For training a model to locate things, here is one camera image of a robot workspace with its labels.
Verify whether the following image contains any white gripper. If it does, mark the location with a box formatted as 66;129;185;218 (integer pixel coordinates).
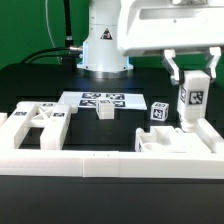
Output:
117;0;224;85

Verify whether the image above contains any white chair seat part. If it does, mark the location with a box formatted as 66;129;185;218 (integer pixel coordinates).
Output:
135;126;211;154

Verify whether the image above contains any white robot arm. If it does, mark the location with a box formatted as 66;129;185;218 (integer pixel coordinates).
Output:
78;0;224;85

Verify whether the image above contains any white chair back part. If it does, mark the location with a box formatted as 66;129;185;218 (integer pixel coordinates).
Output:
0;101;78;150

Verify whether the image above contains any white tag sheet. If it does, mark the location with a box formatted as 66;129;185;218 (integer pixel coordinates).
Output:
59;91;147;110

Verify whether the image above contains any black cable bundle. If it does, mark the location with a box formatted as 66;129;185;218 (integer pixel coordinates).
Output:
20;0;84;65

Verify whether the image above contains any white thin cable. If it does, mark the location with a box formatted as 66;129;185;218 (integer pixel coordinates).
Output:
45;0;63;65

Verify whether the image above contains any white U-shaped obstacle frame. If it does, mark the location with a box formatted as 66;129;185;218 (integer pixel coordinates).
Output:
0;112;224;179

